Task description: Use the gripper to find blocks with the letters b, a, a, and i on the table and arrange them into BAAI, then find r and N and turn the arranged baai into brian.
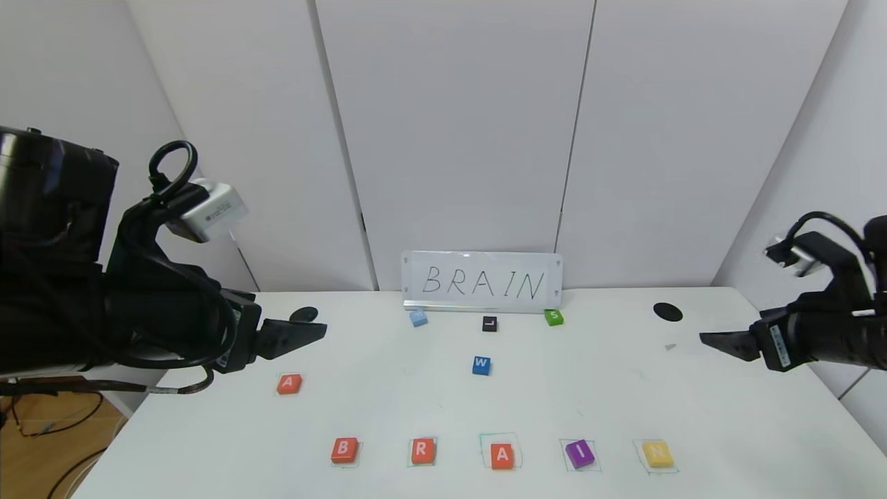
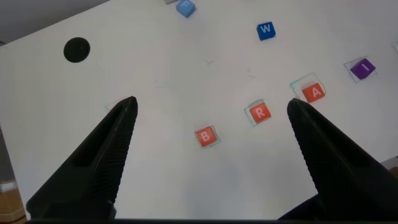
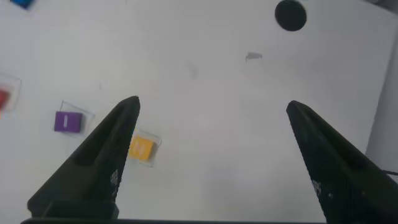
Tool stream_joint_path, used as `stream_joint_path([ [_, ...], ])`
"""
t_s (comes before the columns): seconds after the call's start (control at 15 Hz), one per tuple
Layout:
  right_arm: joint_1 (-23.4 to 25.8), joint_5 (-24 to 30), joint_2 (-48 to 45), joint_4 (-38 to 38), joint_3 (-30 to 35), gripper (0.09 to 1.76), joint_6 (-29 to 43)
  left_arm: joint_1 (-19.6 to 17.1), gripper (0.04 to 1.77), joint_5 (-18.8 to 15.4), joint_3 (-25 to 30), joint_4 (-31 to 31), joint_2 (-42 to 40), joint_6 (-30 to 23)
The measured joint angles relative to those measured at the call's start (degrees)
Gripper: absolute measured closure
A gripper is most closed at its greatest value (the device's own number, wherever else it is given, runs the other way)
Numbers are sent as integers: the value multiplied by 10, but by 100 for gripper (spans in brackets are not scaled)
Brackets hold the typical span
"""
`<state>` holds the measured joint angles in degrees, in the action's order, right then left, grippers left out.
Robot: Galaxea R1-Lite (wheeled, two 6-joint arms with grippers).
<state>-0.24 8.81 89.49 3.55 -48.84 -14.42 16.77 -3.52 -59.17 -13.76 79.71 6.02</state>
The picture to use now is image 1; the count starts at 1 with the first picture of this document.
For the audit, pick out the black block letter L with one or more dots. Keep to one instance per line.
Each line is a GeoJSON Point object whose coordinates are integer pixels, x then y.
{"type": "Point", "coordinates": [490, 323]}

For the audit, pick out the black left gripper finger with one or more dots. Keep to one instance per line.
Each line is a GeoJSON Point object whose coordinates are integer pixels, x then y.
{"type": "Point", "coordinates": [291, 336]}

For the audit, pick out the yellow letter block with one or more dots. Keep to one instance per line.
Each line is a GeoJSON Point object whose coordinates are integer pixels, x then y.
{"type": "Point", "coordinates": [657, 454]}

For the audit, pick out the orange block letter A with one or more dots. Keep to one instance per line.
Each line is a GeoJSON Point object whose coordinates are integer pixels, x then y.
{"type": "Point", "coordinates": [502, 455]}
{"type": "Point", "coordinates": [290, 383]}

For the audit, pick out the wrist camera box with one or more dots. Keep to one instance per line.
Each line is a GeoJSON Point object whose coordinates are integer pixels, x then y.
{"type": "Point", "coordinates": [208, 210]}
{"type": "Point", "coordinates": [793, 253]}

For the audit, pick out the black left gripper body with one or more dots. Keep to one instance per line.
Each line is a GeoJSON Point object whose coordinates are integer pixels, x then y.
{"type": "Point", "coordinates": [241, 337]}

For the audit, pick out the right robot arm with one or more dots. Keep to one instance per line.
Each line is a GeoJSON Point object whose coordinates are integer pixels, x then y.
{"type": "Point", "coordinates": [859, 333]}

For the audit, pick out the purple block letter I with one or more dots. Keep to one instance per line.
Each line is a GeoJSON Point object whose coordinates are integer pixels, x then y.
{"type": "Point", "coordinates": [579, 452]}

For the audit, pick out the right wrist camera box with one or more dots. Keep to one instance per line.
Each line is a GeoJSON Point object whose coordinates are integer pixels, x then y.
{"type": "Point", "coordinates": [793, 253]}

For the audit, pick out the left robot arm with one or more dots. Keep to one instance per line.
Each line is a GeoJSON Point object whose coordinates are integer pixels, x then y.
{"type": "Point", "coordinates": [69, 291]}

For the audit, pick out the orange block letter B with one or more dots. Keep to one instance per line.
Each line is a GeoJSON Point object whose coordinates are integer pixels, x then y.
{"type": "Point", "coordinates": [344, 449]}

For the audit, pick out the white sign reading BRAIN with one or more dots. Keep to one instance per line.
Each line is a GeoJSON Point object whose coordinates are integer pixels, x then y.
{"type": "Point", "coordinates": [485, 281]}

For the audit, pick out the orange block letter R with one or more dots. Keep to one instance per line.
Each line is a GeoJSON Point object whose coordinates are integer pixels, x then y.
{"type": "Point", "coordinates": [423, 450]}

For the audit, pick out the green block letter S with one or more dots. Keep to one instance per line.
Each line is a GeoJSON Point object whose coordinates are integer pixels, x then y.
{"type": "Point", "coordinates": [554, 317]}

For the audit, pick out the light blue letter block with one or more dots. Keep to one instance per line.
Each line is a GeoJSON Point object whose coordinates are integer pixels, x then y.
{"type": "Point", "coordinates": [418, 317]}

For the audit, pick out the blue block letter W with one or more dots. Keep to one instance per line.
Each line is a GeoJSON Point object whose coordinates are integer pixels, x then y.
{"type": "Point", "coordinates": [481, 364]}

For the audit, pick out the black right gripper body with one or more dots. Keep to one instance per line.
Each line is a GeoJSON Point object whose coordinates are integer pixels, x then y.
{"type": "Point", "coordinates": [775, 342]}

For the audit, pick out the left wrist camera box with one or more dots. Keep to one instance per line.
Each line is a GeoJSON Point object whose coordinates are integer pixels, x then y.
{"type": "Point", "coordinates": [208, 210]}

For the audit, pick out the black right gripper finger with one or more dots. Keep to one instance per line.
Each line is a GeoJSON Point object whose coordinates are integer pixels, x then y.
{"type": "Point", "coordinates": [731, 343]}

